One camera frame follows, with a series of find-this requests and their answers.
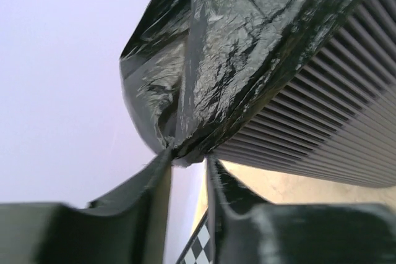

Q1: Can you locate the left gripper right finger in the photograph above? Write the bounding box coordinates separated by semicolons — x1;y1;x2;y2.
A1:
207;156;395;264

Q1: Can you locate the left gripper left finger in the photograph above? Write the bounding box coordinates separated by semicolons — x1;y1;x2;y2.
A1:
1;149;173;263

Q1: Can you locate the black plastic trash bag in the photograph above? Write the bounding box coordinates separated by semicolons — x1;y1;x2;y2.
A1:
119;0;360;166

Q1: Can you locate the black white chessboard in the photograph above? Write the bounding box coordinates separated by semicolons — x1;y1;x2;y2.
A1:
176;211;212;264

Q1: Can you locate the grey plastic trash bin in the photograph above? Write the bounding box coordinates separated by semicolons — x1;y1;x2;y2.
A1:
202;0;395;188

